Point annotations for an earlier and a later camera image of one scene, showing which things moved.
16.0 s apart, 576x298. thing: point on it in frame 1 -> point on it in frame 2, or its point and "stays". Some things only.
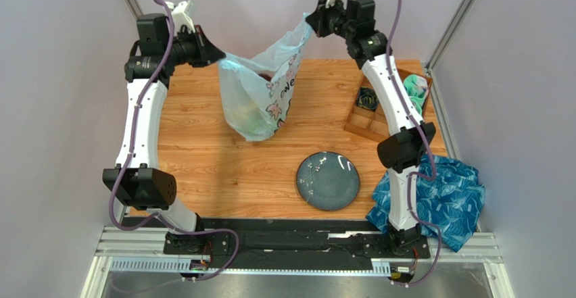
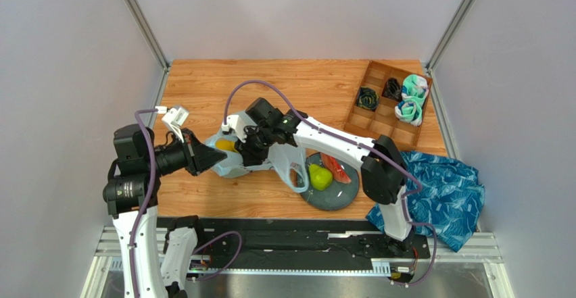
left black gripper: [209, 53] -> [205, 155]
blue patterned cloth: [450, 197] stays
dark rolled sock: [367, 98] stays
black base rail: [276, 239] stays
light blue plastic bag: [257, 92] -> [281, 157]
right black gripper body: [322, 18] -> [251, 144]
